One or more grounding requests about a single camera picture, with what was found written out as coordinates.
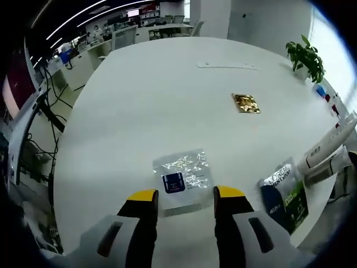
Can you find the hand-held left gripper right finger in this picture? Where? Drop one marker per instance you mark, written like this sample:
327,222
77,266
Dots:
228,231

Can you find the large white skincare bottle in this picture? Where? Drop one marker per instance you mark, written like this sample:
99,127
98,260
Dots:
323,142

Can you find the white skincare tube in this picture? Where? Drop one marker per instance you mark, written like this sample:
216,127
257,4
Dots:
320,171

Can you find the blue tissue pack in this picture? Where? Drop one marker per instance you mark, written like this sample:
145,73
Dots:
319,90

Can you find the green black skincare sachet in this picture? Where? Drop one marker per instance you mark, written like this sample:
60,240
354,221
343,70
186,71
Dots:
290,203

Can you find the silver blue skincare sachet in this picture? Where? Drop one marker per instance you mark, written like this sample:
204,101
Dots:
184,178

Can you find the potted green plant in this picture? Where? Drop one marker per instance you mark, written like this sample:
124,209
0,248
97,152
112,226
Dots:
305,56

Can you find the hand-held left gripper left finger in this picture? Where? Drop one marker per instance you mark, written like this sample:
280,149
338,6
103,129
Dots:
139,231

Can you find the gold skincare sachet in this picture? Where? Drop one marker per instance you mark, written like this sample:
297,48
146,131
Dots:
245,103

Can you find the white desk with black legs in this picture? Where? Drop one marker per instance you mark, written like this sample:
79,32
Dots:
28,117

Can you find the long ceiling light strip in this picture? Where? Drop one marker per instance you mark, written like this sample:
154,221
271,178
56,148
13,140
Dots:
111,14
75,19

